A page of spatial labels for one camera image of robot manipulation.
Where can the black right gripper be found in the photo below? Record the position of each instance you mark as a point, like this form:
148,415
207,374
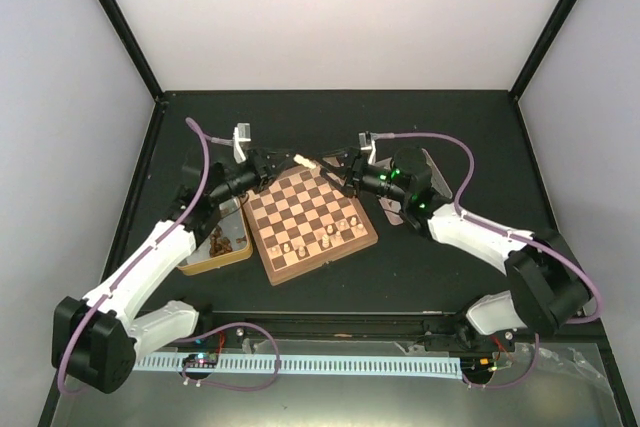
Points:
355,168

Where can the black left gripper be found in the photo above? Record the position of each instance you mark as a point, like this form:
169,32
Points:
263,169

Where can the light piece passed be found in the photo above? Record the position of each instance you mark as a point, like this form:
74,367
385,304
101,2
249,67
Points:
305,162

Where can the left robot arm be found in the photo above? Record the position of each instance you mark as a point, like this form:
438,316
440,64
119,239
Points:
98,338

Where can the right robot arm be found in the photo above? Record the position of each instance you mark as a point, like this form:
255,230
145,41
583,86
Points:
545,289

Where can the wooden chess board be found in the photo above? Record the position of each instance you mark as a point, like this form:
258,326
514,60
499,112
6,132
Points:
297,209

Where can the dark chess pieces pile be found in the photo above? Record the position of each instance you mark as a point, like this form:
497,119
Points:
222,242

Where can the left circuit board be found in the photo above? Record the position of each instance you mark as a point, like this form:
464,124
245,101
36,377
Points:
201,360

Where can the circuit board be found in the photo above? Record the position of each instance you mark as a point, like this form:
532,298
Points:
201,360
477,365

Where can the right circuit board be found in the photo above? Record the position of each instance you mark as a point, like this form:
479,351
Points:
477,365

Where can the silver pink tin tray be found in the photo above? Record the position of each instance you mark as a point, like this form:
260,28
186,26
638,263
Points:
417,187

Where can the gold tin tray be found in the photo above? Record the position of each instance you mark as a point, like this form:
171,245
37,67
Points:
232,216

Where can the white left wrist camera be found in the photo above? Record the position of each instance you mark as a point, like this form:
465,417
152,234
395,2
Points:
241,141

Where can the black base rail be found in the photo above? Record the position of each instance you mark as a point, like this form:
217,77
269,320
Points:
448,331

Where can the white slotted cable duct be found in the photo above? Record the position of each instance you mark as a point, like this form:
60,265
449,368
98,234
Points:
332,365

